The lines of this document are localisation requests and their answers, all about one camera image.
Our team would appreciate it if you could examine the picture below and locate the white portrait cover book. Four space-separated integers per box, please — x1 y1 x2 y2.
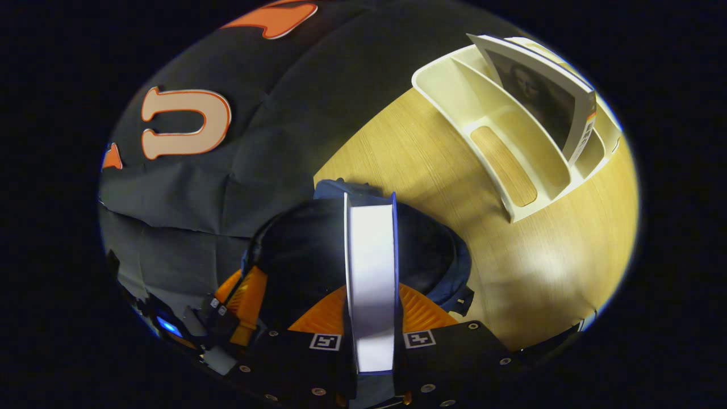
467 34 597 166

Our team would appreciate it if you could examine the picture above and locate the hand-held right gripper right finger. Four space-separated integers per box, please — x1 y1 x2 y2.
393 282 526 408

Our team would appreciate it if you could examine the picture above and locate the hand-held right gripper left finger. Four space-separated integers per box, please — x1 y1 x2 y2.
227 285 360 408

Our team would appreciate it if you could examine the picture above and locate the blue schoolbag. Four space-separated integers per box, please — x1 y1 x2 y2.
241 179 475 336

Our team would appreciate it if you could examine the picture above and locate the blue book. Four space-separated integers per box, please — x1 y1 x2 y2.
343 192 399 375

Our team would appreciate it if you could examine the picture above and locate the white bookshelf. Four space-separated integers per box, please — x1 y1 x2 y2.
412 37 622 223

